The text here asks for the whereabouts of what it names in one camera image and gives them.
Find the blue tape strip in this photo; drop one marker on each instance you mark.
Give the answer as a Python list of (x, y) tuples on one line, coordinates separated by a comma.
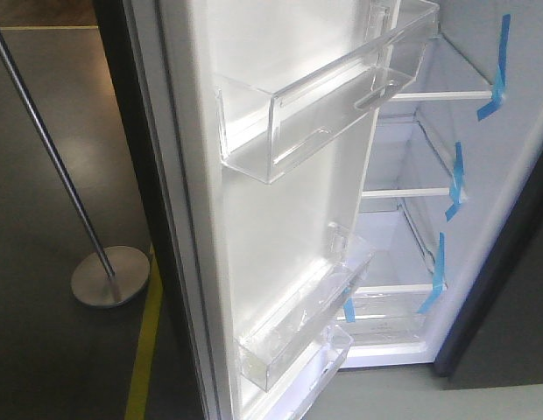
[(499, 85), (348, 307), (455, 189), (437, 278)]

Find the white fridge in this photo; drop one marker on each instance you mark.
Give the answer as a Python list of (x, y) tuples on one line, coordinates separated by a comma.
[(406, 188)]

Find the clear door shelf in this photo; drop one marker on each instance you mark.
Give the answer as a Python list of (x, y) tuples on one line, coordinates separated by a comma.
[(310, 300), (291, 76)]

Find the matte silver stanchion post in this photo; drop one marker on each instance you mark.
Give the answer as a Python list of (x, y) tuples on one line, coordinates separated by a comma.
[(112, 276)]

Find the clear lower door shelf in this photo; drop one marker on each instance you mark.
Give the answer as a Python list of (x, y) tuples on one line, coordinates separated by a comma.
[(310, 300)]

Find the fridge door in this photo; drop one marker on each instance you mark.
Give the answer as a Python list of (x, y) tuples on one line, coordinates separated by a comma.
[(225, 242)]

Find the clear upper door shelf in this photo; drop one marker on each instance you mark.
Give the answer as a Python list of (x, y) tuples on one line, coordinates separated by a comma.
[(291, 76)]

